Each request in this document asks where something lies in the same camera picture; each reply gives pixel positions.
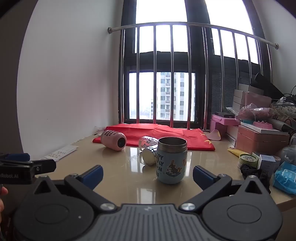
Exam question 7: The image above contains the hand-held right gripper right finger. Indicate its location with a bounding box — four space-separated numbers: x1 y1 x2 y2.
179 165 271 212

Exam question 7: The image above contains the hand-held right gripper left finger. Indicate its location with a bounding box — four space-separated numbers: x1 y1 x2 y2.
33 165 117 212

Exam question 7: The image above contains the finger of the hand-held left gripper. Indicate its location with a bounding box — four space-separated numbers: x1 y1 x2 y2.
0 152 31 162
28 159 57 178

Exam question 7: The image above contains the pink cup with black print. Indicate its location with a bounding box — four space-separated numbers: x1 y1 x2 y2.
100 130 127 152

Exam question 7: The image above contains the white and pink patterned cup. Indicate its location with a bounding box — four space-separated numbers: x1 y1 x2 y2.
138 136 159 166

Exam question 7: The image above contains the blue cartoon print cup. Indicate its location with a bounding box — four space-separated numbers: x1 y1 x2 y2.
155 136 188 185

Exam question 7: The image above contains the person's left hand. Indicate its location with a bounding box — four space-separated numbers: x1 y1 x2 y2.
0 186 9 215

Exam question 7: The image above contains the white remote control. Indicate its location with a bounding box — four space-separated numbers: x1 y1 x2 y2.
40 145 79 162

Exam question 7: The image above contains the yellow tube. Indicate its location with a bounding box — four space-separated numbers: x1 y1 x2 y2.
227 147 246 158

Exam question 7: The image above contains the pink scoop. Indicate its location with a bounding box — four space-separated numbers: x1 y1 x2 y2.
206 129 223 141

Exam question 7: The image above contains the green round tin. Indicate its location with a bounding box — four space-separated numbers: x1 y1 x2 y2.
237 153 259 170

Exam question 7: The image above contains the black cloth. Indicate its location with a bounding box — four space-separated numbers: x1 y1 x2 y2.
240 163 271 195

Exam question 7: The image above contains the pink drawer box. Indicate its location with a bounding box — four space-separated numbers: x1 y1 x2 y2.
210 114 240 140

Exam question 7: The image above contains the red cloth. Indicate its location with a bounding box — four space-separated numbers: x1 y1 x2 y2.
92 123 216 152

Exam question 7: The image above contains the small white box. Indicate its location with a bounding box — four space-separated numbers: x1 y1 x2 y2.
257 154 277 179

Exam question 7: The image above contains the large pink box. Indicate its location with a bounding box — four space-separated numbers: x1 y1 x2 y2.
234 125 290 156

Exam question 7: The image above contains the flat white box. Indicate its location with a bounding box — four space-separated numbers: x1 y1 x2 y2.
240 121 290 136

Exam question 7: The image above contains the pink toothed tray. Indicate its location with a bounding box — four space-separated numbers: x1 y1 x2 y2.
253 120 274 131

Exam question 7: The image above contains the clear plastic bag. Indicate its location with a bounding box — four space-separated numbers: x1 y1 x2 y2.
234 103 277 124

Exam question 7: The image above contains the blue wipes packet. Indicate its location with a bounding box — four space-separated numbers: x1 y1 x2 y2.
272 161 296 195

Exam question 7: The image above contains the apartment building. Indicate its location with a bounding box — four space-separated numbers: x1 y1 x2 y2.
151 72 196 121

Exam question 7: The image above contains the stack of white boxes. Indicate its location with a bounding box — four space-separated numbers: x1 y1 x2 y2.
232 83 264 112

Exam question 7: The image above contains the grey plastic bag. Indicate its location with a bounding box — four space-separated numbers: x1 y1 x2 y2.
276 144 296 165

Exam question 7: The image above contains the pink cardboard box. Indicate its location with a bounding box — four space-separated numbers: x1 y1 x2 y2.
245 91 272 108

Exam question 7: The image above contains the black folded board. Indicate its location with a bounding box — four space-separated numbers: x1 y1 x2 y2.
249 72 285 100

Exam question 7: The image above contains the metal window railing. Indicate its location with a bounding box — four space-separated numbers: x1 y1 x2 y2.
107 22 279 131

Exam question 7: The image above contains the black window frame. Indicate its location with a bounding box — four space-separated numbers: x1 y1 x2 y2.
117 0 273 130

